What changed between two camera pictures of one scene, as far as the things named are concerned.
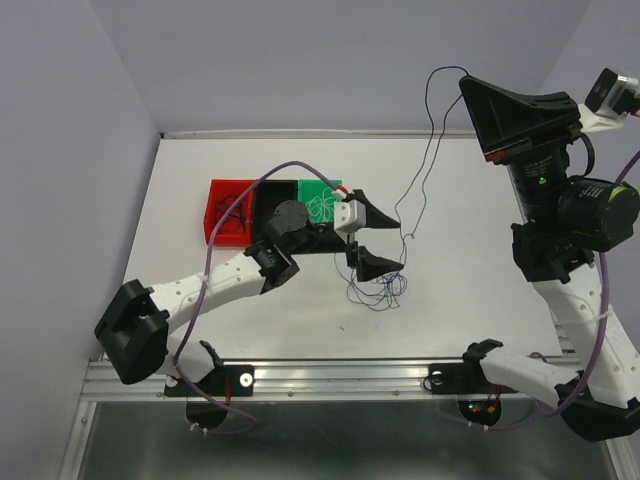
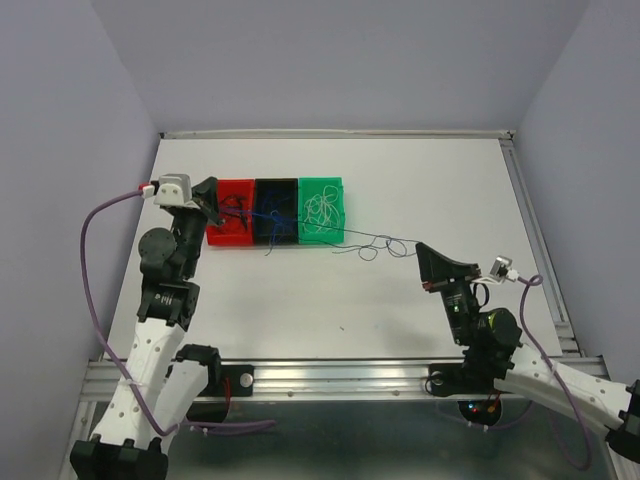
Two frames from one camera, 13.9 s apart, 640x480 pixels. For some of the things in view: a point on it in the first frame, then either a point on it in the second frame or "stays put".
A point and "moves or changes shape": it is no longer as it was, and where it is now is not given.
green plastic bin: x=319 y=200 stays put
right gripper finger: x=508 y=120 -> x=437 y=270
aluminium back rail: x=322 y=134 stays put
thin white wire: x=324 y=207 stays put
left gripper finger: x=373 y=217 -> x=205 y=194
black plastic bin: x=267 y=195 stays put
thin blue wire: x=403 y=241 -> x=323 y=225
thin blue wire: x=376 y=293 moves or changes shape
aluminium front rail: x=348 y=379 stays put
